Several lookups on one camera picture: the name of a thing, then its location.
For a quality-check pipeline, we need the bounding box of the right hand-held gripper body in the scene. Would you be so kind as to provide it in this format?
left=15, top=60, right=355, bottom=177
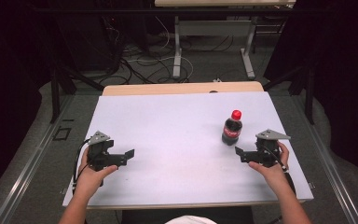
left=255, top=129, right=292, bottom=168

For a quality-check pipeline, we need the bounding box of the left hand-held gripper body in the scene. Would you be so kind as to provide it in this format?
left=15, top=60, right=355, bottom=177
left=86, top=130, right=116, bottom=173

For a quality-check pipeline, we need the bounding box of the dark cola bottle red label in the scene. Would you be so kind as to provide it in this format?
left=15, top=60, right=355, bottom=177
left=221, top=117, right=243, bottom=147

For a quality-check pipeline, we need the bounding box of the red bottle cap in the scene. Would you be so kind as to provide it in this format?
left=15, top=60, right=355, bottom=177
left=230, top=109, right=243, bottom=122

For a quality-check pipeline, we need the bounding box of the person's right hand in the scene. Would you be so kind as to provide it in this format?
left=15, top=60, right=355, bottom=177
left=248, top=140, right=291, bottom=189

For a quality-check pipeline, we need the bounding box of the person's left hand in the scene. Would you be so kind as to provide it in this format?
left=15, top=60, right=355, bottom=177
left=75, top=145, right=119, bottom=196

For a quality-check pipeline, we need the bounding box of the white table mat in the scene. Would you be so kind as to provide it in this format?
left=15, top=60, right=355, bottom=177
left=62, top=91, right=314, bottom=209

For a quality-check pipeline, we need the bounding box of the black metal stand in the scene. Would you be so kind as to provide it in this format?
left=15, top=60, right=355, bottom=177
left=49, top=60, right=105, bottom=124
left=262, top=60, right=317, bottom=126

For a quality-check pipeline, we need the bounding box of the wooden table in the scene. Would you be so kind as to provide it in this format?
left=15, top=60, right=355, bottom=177
left=62, top=80, right=314, bottom=211

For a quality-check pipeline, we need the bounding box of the person's white clothing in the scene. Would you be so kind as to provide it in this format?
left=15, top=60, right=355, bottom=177
left=164, top=215, right=218, bottom=224

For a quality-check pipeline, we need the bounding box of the dark curtain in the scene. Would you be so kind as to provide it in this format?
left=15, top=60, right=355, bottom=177
left=263, top=0, right=358, bottom=185
left=0, top=0, right=55, bottom=204

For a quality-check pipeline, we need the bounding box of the white-framed desk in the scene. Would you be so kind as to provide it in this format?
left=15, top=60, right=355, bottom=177
left=154, top=0, right=297, bottom=80

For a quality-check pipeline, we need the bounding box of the black floor socket frame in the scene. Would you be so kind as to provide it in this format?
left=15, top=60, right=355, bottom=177
left=52, top=126, right=73, bottom=142

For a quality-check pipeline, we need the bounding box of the metal floor rail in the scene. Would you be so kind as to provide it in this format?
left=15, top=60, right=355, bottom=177
left=0, top=94, right=76, bottom=224
left=291, top=95, right=358, bottom=224

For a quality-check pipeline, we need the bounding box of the tangle of black floor cables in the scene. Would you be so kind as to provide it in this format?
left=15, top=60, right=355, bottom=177
left=101, top=17, right=235, bottom=86

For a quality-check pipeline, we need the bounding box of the white floor cable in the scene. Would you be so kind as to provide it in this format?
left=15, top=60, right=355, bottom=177
left=126, top=15, right=195, bottom=82

